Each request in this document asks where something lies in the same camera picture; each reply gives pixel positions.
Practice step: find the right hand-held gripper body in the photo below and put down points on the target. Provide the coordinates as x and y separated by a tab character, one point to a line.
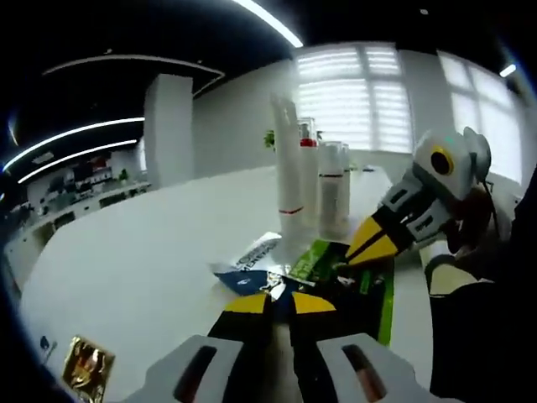
461	168

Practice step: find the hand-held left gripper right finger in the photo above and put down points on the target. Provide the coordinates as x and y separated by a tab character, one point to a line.
348	369

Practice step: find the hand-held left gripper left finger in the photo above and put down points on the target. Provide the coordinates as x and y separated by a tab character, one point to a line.
201	369

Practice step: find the green black skincare sachet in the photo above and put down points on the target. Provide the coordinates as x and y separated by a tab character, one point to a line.
369	302

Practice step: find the red collar skincare pump bottle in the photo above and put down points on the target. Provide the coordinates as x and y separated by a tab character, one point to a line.
309	176

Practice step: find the blue white skincare sachet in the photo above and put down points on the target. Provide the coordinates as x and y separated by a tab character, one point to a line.
247	268

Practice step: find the gold skincare sachet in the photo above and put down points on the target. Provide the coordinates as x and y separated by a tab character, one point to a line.
88	369

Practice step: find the narrow window with white blinds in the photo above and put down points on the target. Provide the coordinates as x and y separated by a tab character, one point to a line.
478	113

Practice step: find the wide window with white blinds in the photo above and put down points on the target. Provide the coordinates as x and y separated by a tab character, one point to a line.
356	101

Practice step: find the potted green plant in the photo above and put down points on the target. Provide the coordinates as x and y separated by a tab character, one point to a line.
269	138

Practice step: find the row of white office desks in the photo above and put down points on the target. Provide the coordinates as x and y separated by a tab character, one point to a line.
75	210

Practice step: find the long ceiling light strip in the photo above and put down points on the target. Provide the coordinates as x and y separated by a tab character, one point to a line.
268	19

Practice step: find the thin ceiling light strip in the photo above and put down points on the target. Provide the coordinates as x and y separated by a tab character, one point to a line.
79	157
75	136

